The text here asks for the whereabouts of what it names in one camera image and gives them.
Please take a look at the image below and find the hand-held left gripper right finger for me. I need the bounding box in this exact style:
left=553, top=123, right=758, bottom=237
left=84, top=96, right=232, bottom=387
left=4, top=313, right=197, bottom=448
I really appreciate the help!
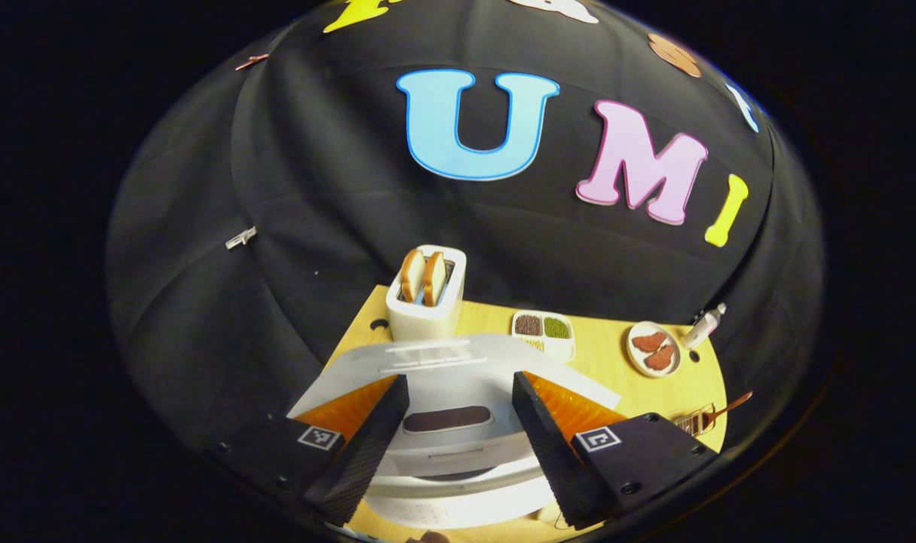
left=511, top=370, right=721, bottom=530

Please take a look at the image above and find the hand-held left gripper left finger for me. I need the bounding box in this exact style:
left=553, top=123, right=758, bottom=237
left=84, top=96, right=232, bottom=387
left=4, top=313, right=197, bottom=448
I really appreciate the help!
left=205, top=373, right=412, bottom=528

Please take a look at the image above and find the white rice cooker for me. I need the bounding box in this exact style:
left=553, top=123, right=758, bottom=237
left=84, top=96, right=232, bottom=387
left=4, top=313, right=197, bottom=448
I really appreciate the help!
left=286, top=334, right=623, bottom=530

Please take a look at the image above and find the brown wooden spoon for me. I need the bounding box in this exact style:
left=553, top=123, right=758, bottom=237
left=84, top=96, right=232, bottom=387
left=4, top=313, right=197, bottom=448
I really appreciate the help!
left=699, top=391, right=754, bottom=432

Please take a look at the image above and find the white divided tray of grains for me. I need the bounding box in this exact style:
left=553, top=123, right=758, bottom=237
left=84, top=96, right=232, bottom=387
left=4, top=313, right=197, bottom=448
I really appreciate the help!
left=510, top=310, right=577, bottom=364

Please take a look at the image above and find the white round plate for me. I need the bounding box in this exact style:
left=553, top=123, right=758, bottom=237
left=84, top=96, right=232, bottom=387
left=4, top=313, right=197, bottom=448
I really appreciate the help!
left=626, top=321, right=682, bottom=379

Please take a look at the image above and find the white toaster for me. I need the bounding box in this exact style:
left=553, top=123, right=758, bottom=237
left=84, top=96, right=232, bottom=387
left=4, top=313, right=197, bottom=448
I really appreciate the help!
left=384, top=244, right=467, bottom=342

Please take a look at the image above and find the toast slice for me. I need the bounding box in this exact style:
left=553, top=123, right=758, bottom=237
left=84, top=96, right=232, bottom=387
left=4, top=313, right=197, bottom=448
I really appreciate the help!
left=423, top=252, right=448, bottom=307
left=400, top=249, right=427, bottom=305

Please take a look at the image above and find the clear bottle with pink label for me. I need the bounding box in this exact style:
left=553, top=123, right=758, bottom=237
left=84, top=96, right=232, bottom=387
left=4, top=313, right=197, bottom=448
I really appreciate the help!
left=681, top=302, right=728, bottom=350

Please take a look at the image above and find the black backdrop cloth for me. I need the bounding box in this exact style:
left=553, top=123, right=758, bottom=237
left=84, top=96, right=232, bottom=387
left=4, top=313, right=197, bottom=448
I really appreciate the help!
left=105, top=0, right=826, bottom=453

